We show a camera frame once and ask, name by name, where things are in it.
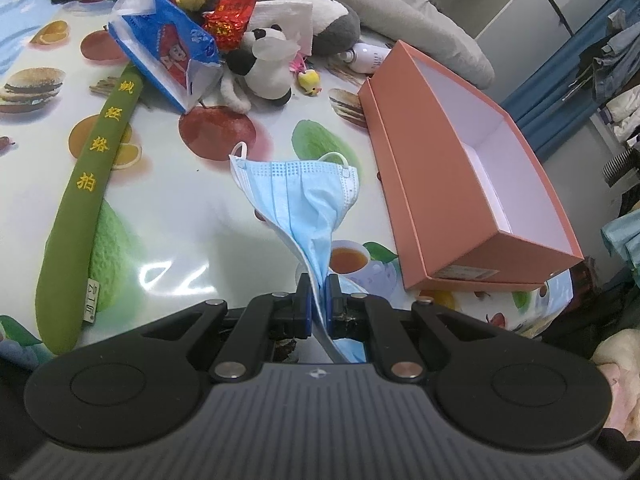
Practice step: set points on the green padded massage stick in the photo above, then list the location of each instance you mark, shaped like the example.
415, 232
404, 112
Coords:
85, 200

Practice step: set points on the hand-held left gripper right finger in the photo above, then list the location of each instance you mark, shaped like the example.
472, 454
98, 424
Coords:
332, 310

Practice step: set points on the white cabinet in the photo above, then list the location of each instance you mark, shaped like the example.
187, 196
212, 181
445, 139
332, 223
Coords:
500, 0

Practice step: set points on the blue plastic snack bag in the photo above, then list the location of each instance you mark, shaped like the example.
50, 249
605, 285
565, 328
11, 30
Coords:
160, 45

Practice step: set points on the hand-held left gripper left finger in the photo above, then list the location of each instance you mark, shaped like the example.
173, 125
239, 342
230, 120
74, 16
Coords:
304, 310

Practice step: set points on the cream fuzzy cloth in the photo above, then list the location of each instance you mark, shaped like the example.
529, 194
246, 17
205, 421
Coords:
620, 370

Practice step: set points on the salmon cardboard box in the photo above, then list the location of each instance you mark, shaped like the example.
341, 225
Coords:
435, 210

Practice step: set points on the grey white penguin plush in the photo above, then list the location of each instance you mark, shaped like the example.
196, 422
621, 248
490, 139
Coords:
330, 15

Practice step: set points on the blue face mask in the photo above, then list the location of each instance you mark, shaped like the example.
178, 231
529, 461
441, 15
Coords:
300, 195

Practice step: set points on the white paper tissue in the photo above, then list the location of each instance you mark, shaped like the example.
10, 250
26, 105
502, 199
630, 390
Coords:
280, 15

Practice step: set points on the small yellow chick toy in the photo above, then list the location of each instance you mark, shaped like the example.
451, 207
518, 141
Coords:
310, 82

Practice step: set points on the teal cloth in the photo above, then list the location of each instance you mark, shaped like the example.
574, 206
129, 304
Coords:
625, 240

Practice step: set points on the grey quilted blanket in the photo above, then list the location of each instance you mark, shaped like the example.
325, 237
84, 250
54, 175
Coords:
425, 10

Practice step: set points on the fruit printed tablecloth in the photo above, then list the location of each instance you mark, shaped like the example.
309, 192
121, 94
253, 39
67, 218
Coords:
200, 220

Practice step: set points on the blue curtain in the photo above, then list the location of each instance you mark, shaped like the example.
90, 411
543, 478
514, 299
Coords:
560, 90

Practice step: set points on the red foil packet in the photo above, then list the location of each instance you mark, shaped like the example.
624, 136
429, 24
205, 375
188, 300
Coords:
230, 15

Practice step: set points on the white plastic bottle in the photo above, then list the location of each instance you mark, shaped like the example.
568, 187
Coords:
370, 57

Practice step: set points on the pile of hanging clothes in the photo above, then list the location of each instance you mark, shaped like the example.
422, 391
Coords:
617, 65

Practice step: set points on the panda plush toy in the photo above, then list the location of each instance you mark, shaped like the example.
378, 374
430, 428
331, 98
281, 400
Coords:
265, 77

